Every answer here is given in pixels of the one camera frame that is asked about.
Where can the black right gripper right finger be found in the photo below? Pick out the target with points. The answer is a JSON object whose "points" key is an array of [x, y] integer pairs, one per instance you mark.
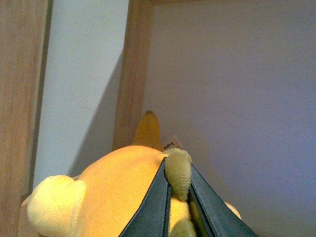
{"points": [[210, 215]]}

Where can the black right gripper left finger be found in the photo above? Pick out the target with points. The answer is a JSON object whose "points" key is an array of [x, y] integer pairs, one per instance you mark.
{"points": [[152, 217]]}

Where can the orange plush dinosaur toy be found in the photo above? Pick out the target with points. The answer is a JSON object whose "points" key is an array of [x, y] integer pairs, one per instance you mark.
{"points": [[103, 199]]}

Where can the wooden shelf unit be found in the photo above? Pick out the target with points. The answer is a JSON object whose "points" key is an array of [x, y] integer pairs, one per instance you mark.
{"points": [[234, 80]]}

